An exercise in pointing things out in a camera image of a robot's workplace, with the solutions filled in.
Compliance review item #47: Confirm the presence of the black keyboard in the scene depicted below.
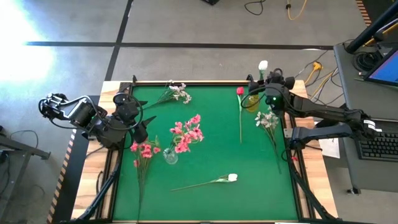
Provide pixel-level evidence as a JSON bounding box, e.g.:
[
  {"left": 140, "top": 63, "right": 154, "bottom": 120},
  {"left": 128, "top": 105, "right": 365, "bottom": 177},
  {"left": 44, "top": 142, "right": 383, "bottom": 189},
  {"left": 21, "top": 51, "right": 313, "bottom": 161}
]
[{"left": 354, "top": 132, "right": 398, "bottom": 162}]

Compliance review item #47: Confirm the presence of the yellow extension cord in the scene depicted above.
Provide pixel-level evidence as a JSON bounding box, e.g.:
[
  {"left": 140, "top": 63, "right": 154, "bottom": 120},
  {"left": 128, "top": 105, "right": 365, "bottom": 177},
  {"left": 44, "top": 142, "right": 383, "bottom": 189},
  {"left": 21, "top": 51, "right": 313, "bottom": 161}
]
[{"left": 303, "top": 60, "right": 336, "bottom": 101}]

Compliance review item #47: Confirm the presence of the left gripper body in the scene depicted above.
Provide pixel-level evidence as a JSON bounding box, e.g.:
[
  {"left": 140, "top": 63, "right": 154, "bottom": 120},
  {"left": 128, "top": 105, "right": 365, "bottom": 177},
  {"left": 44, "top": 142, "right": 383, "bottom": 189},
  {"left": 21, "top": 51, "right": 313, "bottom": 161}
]
[{"left": 114, "top": 99, "right": 141, "bottom": 126}]

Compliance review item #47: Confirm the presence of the yellow floor cable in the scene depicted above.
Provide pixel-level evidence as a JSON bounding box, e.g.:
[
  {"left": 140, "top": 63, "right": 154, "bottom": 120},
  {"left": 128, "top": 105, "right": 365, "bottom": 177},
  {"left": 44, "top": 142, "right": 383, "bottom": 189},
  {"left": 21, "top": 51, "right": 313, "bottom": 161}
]
[{"left": 285, "top": 0, "right": 308, "bottom": 21}]

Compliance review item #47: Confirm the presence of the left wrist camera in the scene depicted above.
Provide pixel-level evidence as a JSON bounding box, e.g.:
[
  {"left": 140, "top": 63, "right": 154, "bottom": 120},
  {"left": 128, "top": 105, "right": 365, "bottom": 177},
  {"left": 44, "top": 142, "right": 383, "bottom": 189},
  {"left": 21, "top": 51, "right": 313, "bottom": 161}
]
[{"left": 132, "top": 121, "right": 149, "bottom": 144}]

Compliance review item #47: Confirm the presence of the black pole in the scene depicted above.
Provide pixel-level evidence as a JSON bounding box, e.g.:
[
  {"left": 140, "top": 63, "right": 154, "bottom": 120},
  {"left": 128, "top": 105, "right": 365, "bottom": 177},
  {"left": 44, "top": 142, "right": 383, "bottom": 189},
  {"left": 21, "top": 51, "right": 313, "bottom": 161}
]
[{"left": 345, "top": 0, "right": 398, "bottom": 54}]

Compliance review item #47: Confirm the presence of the monitor with blue screen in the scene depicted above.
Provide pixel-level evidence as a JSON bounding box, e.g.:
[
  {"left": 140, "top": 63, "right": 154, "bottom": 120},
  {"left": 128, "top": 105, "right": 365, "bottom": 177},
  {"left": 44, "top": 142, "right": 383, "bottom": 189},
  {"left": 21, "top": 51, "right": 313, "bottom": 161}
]
[{"left": 363, "top": 46, "right": 398, "bottom": 88}]

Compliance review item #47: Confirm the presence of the green table mat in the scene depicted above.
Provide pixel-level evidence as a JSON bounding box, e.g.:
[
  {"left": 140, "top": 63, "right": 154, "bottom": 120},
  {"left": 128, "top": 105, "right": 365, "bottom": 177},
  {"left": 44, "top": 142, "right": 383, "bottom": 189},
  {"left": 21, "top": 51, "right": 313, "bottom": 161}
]
[{"left": 112, "top": 84, "right": 299, "bottom": 222}]

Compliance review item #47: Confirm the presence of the black frame strut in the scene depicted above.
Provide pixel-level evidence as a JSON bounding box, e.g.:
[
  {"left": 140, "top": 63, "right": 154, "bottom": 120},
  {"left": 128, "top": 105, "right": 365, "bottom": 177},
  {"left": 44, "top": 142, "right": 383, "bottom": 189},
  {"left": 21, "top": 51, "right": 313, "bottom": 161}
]
[
  {"left": 284, "top": 146, "right": 338, "bottom": 222},
  {"left": 76, "top": 155, "right": 123, "bottom": 222}
]

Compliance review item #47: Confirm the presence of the red tulip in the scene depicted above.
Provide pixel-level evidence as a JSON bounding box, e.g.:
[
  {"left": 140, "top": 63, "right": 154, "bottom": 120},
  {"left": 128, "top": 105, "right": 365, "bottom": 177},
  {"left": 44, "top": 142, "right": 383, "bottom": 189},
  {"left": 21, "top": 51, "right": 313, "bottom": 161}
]
[{"left": 235, "top": 86, "right": 248, "bottom": 144}]

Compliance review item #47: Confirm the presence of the grey metal stand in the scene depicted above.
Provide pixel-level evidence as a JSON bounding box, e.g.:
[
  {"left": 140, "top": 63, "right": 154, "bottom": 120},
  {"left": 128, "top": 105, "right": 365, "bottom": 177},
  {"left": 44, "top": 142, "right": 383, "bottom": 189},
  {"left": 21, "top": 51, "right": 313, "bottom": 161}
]
[{"left": 0, "top": 124, "right": 52, "bottom": 224}]

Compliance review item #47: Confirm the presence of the pink blossom spray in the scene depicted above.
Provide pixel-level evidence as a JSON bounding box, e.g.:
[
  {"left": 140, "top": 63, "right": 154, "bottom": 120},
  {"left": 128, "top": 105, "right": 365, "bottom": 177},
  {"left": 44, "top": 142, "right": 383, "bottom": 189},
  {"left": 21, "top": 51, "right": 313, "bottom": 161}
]
[
  {"left": 129, "top": 138, "right": 162, "bottom": 222},
  {"left": 164, "top": 113, "right": 205, "bottom": 158}
]

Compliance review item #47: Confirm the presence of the black base platform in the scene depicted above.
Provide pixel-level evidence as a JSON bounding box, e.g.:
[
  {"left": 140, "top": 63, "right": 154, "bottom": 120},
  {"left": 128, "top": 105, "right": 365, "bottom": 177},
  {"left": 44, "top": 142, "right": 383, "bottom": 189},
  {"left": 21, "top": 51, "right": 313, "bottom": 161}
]
[{"left": 49, "top": 93, "right": 108, "bottom": 224}]

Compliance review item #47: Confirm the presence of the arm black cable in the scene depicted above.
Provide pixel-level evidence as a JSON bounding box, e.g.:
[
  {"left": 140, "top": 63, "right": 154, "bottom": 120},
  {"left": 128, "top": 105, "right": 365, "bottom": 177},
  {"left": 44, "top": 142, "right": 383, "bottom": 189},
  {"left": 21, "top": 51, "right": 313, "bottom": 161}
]
[
  {"left": 112, "top": 92, "right": 144, "bottom": 131},
  {"left": 241, "top": 89, "right": 266, "bottom": 110}
]

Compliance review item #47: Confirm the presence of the clear ribbed glass vase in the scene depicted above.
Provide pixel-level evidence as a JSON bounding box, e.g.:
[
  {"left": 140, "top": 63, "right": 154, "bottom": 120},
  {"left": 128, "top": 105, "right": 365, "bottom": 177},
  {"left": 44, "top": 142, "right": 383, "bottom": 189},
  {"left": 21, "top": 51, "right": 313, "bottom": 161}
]
[{"left": 162, "top": 147, "right": 179, "bottom": 165}]

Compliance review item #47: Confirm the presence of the amber glass vase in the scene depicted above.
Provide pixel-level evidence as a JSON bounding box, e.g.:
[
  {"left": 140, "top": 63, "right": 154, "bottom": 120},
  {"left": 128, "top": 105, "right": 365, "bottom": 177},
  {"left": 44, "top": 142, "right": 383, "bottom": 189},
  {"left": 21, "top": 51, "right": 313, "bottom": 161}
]
[{"left": 246, "top": 94, "right": 261, "bottom": 113}]

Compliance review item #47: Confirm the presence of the white tulip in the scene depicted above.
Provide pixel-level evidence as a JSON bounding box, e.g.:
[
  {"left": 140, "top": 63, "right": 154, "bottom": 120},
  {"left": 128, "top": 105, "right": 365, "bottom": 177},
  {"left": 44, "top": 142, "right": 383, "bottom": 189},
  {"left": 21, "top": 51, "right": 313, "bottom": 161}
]
[
  {"left": 170, "top": 173, "right": 239, "bottom": 192},
  {"left": 257, "top": 60, "right": 269, "bottom": 82}
]

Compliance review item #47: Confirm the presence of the orange black hazard strip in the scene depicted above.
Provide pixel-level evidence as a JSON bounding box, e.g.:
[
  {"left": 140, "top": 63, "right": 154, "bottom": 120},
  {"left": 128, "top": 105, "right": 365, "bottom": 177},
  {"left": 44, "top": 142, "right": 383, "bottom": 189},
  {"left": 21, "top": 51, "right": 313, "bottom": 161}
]
[
  {"left": 46, "top": 114, "right": 78, "bottom": 224},
  {"left": 355, "top": 0, "right": 373, "bottom": 26}
]

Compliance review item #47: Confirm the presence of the white blossom spray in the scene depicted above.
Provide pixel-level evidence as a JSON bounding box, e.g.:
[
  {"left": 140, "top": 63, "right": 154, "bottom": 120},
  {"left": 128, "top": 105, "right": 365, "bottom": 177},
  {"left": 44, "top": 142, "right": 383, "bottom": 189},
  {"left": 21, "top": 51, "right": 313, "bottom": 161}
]
[
  {"left": 254, "top": 106, "right": 283, "bottom": 175},
  {"left": 143, "top": 80, "right": 193, "bottom": 110}
]

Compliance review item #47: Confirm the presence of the black floor cable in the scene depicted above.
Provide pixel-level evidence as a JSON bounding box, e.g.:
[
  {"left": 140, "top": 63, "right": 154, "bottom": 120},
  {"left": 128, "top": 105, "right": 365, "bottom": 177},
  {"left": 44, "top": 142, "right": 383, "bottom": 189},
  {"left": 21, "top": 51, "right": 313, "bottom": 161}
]
[{"left": 243, "top": 0, "right": 266, "bottom": 16}]

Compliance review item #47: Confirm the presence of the black cable coil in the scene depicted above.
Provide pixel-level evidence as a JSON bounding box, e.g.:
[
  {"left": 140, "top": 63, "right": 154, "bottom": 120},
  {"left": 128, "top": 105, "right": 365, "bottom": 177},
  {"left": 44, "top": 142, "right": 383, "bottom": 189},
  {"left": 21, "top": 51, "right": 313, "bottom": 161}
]
[{"left": 353, "top": 49, "right": 385, "bottom": 73}]

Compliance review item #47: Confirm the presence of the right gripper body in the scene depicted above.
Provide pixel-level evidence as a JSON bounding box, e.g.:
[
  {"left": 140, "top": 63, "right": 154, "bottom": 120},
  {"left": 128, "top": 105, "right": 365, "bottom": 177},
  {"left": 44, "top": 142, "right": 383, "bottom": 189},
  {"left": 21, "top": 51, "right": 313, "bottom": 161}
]
[{"left": 264, "top": 70, "right": 286, "bottom": 93}]

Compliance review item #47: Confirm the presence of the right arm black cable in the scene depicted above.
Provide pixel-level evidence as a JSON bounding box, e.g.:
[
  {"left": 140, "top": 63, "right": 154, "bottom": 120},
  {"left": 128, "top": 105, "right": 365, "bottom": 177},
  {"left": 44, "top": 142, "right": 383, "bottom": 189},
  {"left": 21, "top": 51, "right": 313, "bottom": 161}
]
[{"left": 241, "top": 89, "right": 266, "bottom": 110}]

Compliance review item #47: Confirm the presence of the white paper sheet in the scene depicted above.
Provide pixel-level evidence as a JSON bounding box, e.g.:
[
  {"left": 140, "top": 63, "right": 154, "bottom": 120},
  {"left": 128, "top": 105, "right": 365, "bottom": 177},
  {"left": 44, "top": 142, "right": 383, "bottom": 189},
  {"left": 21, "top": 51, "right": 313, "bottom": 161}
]
[{"left": 318, "top": 138, "right": 341, "bottom": 159}]

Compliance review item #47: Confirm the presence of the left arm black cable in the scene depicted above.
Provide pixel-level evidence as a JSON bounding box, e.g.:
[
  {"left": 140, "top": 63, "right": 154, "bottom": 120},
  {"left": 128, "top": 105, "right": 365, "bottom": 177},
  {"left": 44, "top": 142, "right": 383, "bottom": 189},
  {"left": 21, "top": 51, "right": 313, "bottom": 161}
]
[{"left": 112, "top": 92, "right": 144, "bottom": 131}]

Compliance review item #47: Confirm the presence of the black table border frame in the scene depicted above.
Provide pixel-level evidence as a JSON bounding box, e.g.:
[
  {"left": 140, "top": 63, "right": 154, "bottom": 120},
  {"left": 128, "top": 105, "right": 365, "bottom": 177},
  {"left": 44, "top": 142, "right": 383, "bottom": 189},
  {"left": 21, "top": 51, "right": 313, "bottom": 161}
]
[{"left": 95, "top": 80, "right": 315, "bottom": 224}]

